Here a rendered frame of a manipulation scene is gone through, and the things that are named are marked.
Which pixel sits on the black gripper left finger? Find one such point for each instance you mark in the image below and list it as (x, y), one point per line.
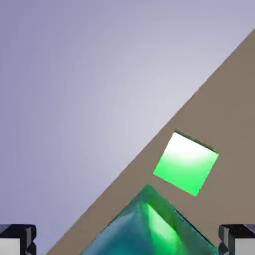
(16, 233)

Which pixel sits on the large teal box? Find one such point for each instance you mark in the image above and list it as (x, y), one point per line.
(147, 229)

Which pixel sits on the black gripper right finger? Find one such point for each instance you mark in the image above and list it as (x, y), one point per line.
(237, 232)

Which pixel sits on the small green cube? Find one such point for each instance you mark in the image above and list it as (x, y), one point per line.
(184, 165)

